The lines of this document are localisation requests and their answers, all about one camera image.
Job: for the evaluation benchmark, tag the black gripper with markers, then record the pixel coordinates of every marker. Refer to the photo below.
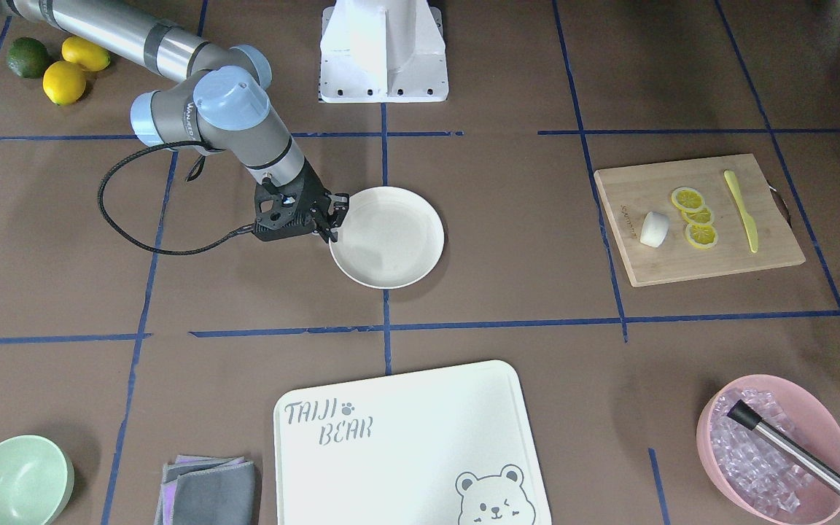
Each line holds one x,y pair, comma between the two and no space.
314,191

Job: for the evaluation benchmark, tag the cream round plate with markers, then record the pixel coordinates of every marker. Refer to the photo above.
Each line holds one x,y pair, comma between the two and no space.
391,238

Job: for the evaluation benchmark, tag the white steamed bun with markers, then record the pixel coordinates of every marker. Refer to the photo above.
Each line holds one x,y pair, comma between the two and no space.
654,229

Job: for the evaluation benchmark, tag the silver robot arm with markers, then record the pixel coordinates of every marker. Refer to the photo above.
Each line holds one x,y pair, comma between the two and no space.
219,104

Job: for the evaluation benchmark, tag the white bear tray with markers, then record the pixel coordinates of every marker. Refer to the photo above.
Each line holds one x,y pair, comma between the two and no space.
451,445

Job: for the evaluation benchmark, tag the yellow lemon upper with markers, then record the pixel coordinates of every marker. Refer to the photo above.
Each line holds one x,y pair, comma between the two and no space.
87,55

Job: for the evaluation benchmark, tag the yellow lemon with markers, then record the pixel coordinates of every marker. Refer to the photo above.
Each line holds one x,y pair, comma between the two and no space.
64,83
87,55

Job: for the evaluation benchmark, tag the yellow lemon lower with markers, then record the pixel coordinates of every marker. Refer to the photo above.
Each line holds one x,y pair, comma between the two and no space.
64,83

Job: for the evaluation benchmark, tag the grey folded cloth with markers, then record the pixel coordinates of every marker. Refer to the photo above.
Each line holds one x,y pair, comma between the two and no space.
207,490

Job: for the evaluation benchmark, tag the green lime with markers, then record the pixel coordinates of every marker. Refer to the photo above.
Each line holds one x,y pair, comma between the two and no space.
28,58

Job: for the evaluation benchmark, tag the lemon slice top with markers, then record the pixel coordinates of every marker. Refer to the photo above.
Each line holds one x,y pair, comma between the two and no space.
687,199

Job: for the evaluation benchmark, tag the lemon slice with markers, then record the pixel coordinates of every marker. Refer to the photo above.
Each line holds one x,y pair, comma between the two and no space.
698,218
687,199
701,236

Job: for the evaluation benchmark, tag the lemon slice middle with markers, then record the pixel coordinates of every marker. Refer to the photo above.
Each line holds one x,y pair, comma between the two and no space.
698,218

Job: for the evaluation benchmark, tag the lemon slice bottom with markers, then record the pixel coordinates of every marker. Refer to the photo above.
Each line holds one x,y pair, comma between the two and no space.
701,236

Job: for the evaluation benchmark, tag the wooden cutting board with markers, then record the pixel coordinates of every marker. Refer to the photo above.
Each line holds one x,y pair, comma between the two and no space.
629,193

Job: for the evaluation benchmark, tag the yellow plastic knife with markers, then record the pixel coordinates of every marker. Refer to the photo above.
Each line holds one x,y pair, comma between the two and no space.
748,222

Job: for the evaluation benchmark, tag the green bowl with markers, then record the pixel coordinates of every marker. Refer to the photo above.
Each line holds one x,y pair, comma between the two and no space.
36,480

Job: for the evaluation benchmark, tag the pink bowl with ice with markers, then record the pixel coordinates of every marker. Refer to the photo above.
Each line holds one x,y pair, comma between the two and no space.
737,438

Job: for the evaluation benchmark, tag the metal black-tipped tongs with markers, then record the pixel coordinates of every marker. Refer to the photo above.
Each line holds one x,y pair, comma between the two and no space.
806,459

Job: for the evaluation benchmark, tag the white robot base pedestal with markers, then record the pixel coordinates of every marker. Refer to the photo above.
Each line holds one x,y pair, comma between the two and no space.
382,52

